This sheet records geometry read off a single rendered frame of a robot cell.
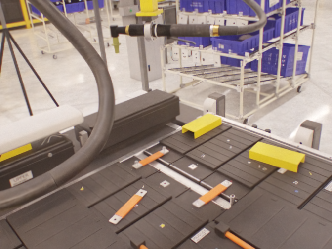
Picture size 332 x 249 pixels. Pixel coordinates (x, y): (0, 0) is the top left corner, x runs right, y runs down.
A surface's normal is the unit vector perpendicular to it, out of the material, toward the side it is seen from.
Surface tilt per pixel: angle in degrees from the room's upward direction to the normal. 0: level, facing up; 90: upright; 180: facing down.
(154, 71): 90
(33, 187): 44
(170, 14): 90
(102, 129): 37
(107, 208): 0
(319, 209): 0
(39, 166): 90
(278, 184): 0
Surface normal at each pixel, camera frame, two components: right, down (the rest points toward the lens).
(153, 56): 0.67, 0.28
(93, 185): -0.07, -0.90
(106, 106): 0.26, -0.53
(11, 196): 0.14, -0.36
